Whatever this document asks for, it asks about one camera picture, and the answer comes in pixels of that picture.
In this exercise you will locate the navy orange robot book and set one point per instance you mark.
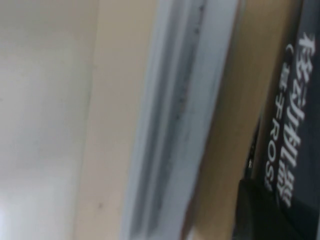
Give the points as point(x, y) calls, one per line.
point(306, 120)

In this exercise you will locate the white orange purple book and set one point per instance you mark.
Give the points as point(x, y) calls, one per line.
point(175, 125)

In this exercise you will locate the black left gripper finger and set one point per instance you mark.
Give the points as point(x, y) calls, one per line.
point(257, 220)

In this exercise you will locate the grey cover cream book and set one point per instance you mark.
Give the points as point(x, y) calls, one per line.
point(237, 100)

